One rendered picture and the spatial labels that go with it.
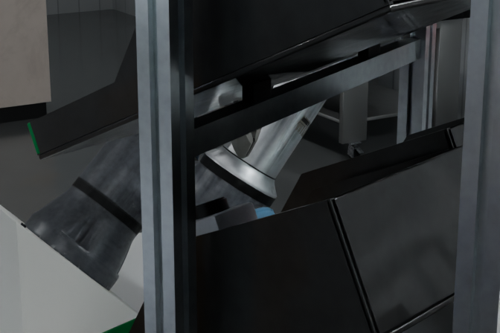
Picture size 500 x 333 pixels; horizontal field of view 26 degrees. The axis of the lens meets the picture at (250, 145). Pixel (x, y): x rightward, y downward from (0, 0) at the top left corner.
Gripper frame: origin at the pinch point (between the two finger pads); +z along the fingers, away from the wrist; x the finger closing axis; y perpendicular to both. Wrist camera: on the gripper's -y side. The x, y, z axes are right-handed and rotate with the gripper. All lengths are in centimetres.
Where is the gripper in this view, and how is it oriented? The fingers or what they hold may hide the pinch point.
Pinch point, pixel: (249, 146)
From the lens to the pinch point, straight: 110.3
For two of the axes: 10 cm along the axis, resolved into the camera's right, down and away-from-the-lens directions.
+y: -8.5, -1.4, 5.0
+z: 0.0, 9.6, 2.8
